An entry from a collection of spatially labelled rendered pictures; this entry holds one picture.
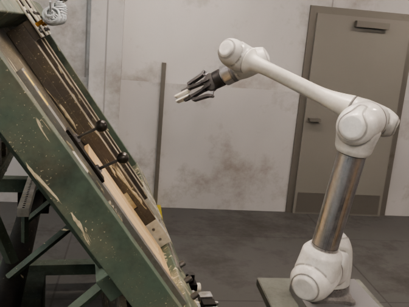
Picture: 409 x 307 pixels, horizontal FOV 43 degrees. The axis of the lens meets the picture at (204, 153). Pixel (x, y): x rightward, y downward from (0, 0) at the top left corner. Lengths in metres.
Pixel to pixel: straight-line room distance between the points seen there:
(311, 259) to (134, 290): 0.72
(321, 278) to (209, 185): 3.66
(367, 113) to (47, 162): 1.02
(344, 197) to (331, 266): 0.26
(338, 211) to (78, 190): 0.94
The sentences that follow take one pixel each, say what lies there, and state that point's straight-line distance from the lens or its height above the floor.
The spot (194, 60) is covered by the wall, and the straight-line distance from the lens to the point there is 5.30.
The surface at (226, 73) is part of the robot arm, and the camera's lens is 2.21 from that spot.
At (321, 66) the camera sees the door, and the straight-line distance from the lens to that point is 5.55.
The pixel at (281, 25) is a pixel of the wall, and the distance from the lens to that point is 5.45.
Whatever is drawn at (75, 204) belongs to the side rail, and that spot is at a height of 1.35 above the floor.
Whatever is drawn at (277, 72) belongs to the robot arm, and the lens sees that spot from 2.02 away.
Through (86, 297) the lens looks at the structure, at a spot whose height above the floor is 1.02.
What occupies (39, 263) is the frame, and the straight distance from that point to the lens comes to 3.88.
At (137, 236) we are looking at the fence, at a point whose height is 1.15.
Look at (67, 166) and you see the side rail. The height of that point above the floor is 1.46.
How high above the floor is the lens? 1.83
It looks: 13 degrees down
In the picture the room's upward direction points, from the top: 5 degrees clockwise
